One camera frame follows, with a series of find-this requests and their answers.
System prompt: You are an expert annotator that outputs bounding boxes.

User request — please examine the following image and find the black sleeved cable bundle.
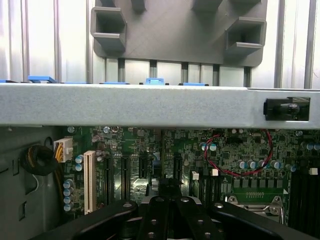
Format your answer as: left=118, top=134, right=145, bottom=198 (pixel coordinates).
left=19, top=144, right=60, bottom=176

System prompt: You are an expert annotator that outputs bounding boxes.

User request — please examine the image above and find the CPU socket with CPU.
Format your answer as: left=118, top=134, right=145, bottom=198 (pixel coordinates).
left=224, top=193, right=286, bottom=226

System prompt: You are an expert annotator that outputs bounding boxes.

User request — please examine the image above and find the black chassis intrusion switch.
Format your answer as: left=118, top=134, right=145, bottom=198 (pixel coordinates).
left=263, top=97, right=301, bottom=122

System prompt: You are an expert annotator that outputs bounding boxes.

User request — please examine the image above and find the white PCI expansion slot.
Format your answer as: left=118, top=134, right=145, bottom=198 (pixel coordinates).
left=83, top=149, right=98, bottom=216

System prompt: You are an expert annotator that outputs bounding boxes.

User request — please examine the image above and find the grey plastic parts rack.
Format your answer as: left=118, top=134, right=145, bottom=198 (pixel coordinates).
left=89, top=0, right=268, bottom=68

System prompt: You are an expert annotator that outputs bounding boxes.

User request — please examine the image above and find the white power connector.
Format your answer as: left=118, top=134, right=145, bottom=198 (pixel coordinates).
left=52, top=136, right=74, bottom=164

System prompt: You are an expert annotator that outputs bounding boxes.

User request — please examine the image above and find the red and black wire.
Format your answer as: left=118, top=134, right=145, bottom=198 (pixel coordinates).
left=203, top=128, right=274, bottom=178

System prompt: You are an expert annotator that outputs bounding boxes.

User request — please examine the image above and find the green motherboard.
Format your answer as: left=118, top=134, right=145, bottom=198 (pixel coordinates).
left=53, top=126, right=320, bottom=227

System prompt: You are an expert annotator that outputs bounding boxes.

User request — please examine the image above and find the black expansion slot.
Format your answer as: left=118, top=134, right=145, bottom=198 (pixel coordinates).
left=139, top=155, right=149, bottom=179
left=121, top=155, right=131, bottom=201
left=173, top=155, right=183, bottom=176
left=104, top=155, right=113, bottom=209

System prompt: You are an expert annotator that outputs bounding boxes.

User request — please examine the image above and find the black and silver PC case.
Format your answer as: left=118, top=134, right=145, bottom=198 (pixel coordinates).
left=0, top=76, right=320, bottom=240

